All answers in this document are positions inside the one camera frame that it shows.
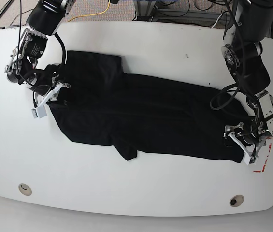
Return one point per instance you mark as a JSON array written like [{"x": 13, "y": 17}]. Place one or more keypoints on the table grommet hole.
[
  {"x": 25, "y": 189},
  {"x": 236, "y": 200}
]

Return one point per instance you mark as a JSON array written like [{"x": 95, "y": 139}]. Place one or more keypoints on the right table grommet hole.
[{"x": 236, "y": 200}]

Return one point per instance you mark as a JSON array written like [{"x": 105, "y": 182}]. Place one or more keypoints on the black t-shirt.
[{"x": 132, "y": 112}]

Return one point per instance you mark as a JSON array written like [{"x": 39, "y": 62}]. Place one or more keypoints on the red tape rectangle marking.
[{"x": 260, "y": 164}]

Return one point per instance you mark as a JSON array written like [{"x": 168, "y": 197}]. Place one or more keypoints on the left table grommet hole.
[{"x": 25, "y": 189}]

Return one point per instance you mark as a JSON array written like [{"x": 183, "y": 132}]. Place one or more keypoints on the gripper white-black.
[
  {"x": 39, "y": 110},
  {"x": 248, "y": 143}
]

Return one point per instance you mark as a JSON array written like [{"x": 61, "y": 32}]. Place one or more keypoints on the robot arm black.
[
  {"x": 46, "y": 84},
  {"x": 250, "y": 22}
]

